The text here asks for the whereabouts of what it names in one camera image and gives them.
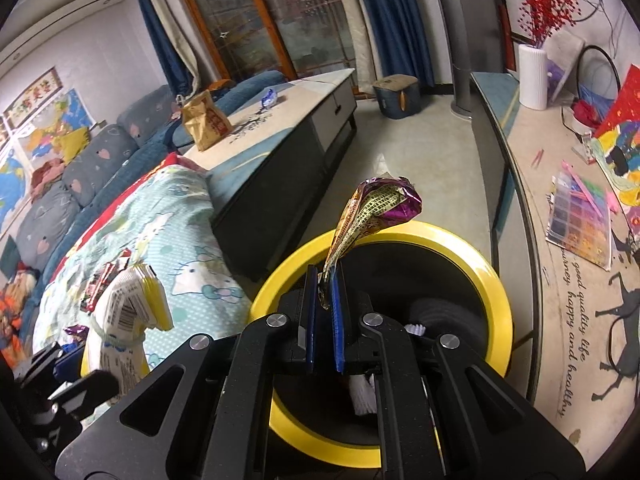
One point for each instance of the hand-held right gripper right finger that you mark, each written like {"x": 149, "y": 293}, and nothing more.
{"x": 340, "y": 320}

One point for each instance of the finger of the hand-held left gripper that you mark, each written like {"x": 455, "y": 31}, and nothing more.
{"x": 90, "y": 392}
{"x": 55, "y": 365}

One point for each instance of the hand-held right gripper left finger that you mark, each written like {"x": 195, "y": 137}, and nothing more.
{"x": 312, "y": 310}

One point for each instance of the white plastic snack packet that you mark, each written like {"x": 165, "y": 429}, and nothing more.
{"x": 125, "y": 310}

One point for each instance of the brown chocolate bar wrapper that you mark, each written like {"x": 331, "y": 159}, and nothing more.
{"x": 97, "y": 285}

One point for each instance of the purple gold foil wrapper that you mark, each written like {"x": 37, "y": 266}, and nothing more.
{"x": 385, "y": 200}

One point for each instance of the yellow rimmed black bin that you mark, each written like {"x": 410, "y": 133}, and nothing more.
{"x": 450, "y": 240}

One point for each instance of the orange plush toy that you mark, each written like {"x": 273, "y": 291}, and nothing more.
{"x": 20, "y": 310}

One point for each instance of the dark teal cushion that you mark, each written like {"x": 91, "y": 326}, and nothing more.
{"x": 10, "y": 255}

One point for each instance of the red brown candy wrapper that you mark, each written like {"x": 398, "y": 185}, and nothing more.
{"x": 124, "y": 260}

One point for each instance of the cartoon cat printed blanket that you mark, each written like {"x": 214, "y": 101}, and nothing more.
{"x": 190, "y": 240}

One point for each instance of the grey heart print cushion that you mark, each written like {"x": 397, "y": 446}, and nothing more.
{"x": 47, "y": 220}
{"x": 100, "y": 160}
{"x": 150, "y": 112}

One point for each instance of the world map poster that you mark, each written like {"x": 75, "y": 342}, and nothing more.
{"x": 10, "y": 180}

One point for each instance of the pile of red pink clothes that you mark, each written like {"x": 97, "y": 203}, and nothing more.
{"x": 47, "y": 172}

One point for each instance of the grey coffee table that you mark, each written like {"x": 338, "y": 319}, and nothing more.
{"x": 300, "y": 100}

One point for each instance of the brown paper bag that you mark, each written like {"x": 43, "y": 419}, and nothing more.
{"x": 205, "y": 125}

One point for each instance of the blue white wrapper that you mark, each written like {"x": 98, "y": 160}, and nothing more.
{"x": 270, "y": 97}

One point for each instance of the yellow pillow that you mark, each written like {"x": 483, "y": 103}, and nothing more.
{"x": 75, "y": 142}

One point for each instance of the small dark stool box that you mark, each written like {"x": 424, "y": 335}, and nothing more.
{"x": 397, "y": 100}

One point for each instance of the blue fabric sofa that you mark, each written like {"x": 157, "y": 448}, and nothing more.
{"x": 235, "y": 95}

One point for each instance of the country map poster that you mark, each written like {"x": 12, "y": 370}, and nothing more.
{"x": 50, "y": 120}

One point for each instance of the printed top television cabinet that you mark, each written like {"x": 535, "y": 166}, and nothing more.
{"x": 540, "y": 170}

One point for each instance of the pink plastic tweezers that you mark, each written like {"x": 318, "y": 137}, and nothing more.
{"x": 537, "y": 158}

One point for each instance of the colourful bead organiser box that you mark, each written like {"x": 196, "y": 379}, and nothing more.
{"x": 580, "y": 225}

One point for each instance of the wooden framed sliding glass door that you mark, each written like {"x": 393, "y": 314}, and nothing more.
{"x": 280, "y": 15}

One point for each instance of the blue curtain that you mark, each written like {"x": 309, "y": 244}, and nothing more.
{"x": 395, "y": 15}
{"x": 155, "y": 35}

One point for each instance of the white ribbed vase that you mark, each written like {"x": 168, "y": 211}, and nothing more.
{"x": 532, "y": 80}

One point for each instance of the grey tower air conditioner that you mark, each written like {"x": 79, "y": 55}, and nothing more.
{"x": 465, "y": 35}

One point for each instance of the white purple canvas picture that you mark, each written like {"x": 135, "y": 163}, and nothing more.
{"x": 562, "y": 70}

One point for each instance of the colourful painting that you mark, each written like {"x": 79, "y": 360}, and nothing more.
{"x": 620, "y": 130}

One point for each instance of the red berry branches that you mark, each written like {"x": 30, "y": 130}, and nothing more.
{"x": 547, "y": 10}

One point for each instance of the framed embroidery wall picture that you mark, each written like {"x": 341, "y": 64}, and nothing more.
{"x": 37, "y": 92}
{"x": 2, "y": 132}

